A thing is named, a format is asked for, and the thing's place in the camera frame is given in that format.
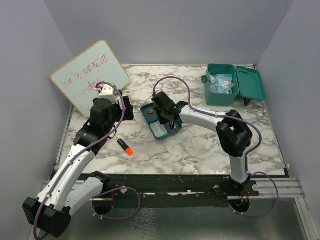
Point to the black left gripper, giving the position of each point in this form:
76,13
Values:
130,115

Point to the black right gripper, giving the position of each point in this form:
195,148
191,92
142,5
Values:
164,121

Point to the teal plaster sheet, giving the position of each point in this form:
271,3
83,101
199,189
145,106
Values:
158,129

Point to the teal divided tray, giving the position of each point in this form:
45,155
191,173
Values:
171,128

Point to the teal medicine kit box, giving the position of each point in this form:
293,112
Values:
248,85

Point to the blue alcohol pad sachets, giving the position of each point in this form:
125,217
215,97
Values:
223,85

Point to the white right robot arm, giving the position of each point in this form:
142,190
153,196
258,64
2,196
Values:
234,135

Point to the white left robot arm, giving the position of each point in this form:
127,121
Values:
51,211

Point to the yellow framed whiteboard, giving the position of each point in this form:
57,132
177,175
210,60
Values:
78,78

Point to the black orange highlighter marker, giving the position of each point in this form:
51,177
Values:
125,147

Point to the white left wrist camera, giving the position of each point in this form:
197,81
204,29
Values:
107,92

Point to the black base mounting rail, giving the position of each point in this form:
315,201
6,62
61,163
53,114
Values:
174,191

